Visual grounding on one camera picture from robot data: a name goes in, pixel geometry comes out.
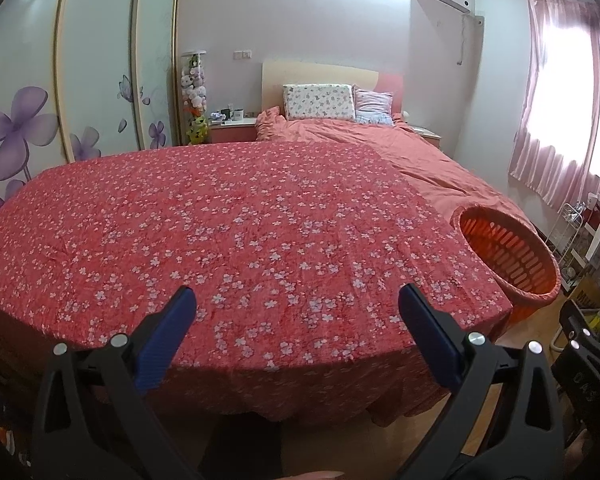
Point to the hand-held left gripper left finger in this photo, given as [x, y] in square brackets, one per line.
[166, 340]

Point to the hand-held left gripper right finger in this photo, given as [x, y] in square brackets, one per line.
[430, 340]

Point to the orange plastic basket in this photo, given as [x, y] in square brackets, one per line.
[525, 260]

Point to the cardboard box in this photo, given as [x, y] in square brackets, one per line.
[592, 292]

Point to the red floral tablecloth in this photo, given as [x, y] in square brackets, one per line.
[205, 240]

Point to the bed with pink duvet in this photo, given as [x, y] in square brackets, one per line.
[405, 145]

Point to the pink white nightstand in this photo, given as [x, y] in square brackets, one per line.
[427, 135]
[232, 132]

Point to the yellow green plush toy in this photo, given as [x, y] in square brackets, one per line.
[198, 131]

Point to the pink curtain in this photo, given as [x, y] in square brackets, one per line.
[540, 140]

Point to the pink striped pillow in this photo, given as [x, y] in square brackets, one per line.
[374, 106]

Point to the clear tube of plush toys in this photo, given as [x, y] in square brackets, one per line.
[195, 82]

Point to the white floral pillow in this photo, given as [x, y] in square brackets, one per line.
[320, 101]

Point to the wardrobe with purple flowers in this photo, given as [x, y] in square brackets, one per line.
[95, 60]

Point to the beige pink headboard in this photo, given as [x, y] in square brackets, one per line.
[315, 72]

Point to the white wall socket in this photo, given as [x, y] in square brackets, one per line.
[242, 54]

